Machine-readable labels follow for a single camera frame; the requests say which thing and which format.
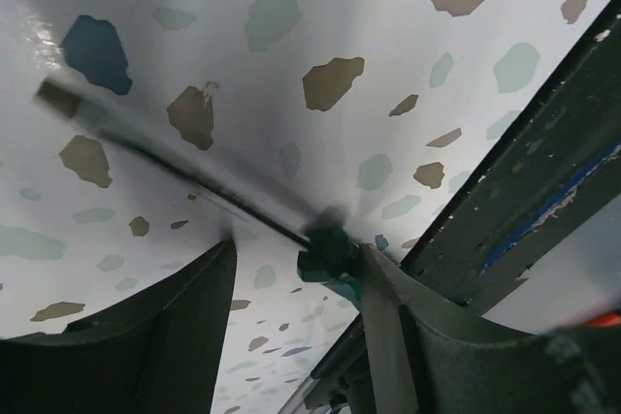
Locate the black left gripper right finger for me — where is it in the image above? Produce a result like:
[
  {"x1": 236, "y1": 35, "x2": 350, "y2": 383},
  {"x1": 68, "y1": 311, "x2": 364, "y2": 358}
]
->
[{"x1": 357, "y1": 245, "x2": 620, "y2": 413}]

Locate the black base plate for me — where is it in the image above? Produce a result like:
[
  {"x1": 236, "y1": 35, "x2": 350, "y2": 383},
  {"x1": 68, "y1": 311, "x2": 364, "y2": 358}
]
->
[{"x1": 283, "y1": 0, "x2": 620, "y2": 413}]

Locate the long green screwdriver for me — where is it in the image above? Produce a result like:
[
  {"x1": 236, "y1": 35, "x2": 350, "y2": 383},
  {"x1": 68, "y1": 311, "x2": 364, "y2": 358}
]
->
[{"x1": 36, "y1": 78, "x2": 362, "y2": 310}]

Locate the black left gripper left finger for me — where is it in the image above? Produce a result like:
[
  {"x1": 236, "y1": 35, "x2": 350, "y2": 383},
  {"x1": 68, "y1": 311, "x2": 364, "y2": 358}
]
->
[{"x1": 1, "y1": 240, "x2": 237, "y2": 413}]

